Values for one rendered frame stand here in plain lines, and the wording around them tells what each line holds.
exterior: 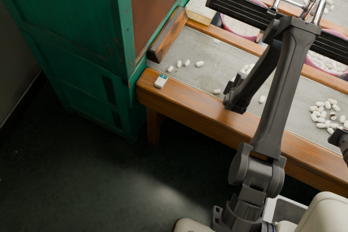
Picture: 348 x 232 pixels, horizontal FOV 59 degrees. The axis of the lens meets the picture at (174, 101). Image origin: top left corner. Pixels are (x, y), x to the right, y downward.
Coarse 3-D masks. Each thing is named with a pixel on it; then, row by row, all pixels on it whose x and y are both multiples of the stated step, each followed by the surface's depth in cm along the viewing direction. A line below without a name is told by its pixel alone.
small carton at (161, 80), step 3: (159, 75) 132; (162, 75) 132; (165, 75) 132; (159, 78) 131; (162, 78) 131; (165, 78) 131; (156, 81) 130; (159, 81) 131; (162, 81) 131; (165, 81) 132; (156, 84) 130; (159, 84) 130; (162, 84) 130; (159, 87) 131; (162, 87) 131
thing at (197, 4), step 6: (192, 0) 154; (198, 0) 155; (204, 0) 155; (186, 6) 152; (192, 6) 152; (198, 6) 153; (204, 6) 153; (198, 12) 151; (204, 12) 151; (210, 12) 151; (210, 18) 150
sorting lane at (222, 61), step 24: (192, 48) 145; (216, 48) 146; (168, 72) 138; (192, 72) 139; (216, 72) 140; (216, 96) 134; (312, 96) 138; (336, 96) 138; (288, 120) 131; (312, 120) 132; (336, 120) 133
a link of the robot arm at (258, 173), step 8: (256, 160) 67; (264, 160) 69; (248, 168) 65; (256, 168) 66; (264, 168) 66; (248, 176) 65; (256, 176) 65; (264, 176) 65; (240, 184) 66; (248, 184) 65; (256, 184) 65; (264, 184) 65; (240, 192) 65; (248, 192) 65; (256, 192) 65; (264, 192) 65; (248, 200) 65; (256, 200) 65
